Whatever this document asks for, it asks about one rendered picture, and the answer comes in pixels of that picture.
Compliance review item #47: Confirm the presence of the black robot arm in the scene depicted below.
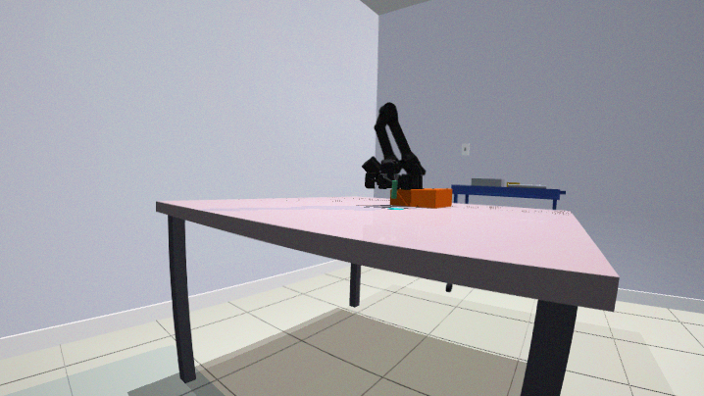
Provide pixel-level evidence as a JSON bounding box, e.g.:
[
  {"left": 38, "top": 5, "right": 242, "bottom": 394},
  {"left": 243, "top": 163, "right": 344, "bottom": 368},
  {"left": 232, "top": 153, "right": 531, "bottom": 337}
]
[{"left": 362, "top": 102, "right": 426, "bottom": 189}]

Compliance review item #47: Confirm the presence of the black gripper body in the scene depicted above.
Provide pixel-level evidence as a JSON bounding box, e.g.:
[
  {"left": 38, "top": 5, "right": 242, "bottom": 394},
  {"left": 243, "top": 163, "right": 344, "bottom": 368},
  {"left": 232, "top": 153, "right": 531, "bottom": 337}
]
[{"left": 365, "top": 173, "right": 412, "bottom": 190}]

